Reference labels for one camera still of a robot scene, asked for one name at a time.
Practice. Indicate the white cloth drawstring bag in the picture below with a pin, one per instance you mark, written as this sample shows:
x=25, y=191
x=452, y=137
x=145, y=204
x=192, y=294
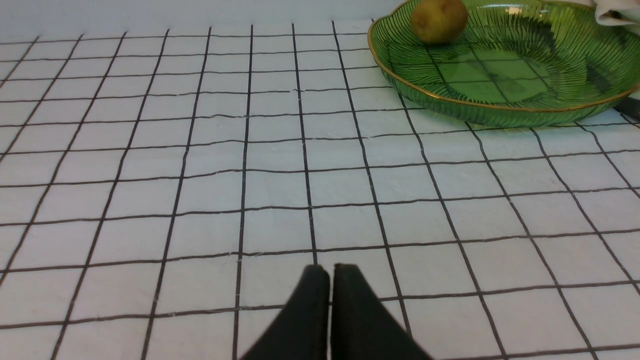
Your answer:
x=625, y=14

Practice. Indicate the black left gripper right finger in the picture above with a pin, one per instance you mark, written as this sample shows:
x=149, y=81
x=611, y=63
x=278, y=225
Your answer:
x=361, y=327

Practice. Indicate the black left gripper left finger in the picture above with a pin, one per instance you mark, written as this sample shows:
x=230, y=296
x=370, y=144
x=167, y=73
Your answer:
x=300, y=330

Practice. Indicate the green glass leaf plate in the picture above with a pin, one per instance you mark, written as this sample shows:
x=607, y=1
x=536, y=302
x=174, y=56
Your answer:
x=518, y=63

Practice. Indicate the white grid tablecloth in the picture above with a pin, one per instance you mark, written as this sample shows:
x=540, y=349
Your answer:
x=162, y=192

